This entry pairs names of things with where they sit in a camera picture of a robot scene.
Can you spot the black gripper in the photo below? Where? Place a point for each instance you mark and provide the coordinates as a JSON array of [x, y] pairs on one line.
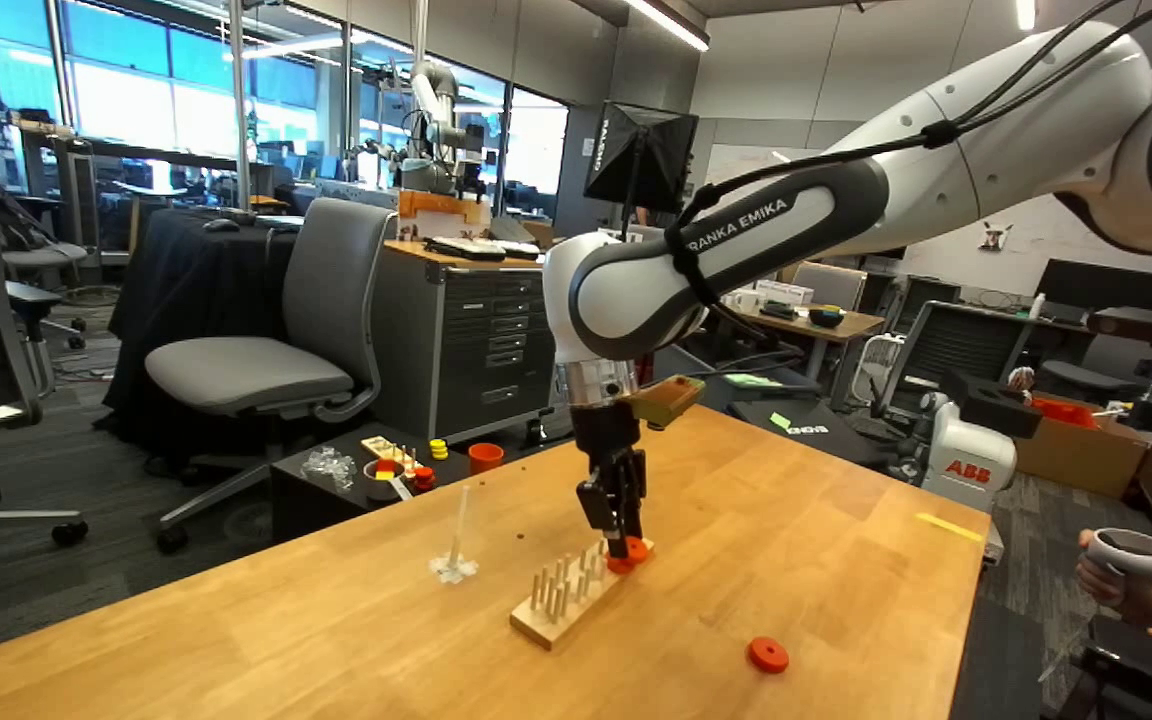
[[614, 487]]

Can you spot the grey metal cabinet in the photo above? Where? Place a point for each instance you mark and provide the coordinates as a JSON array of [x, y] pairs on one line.
[[461, 341]]

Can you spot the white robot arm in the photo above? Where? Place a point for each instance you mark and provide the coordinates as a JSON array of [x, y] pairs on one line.
[[1057, 115]]

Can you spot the person hand with controller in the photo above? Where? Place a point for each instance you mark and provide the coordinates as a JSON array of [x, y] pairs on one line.
[[1117, 565]]

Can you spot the orange disc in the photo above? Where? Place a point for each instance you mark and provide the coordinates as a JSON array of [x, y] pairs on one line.
[[765, 652], [631, 549], [623, 565]]

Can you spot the wooden peg board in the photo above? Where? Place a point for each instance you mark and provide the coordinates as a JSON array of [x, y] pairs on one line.
[[563, 593]]

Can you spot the wrist camera wooden mount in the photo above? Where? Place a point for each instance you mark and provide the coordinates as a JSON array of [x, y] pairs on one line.
[[665, 401]]

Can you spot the grey office chair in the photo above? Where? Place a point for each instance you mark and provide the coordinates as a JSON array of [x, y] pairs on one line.
[[321, 365]]

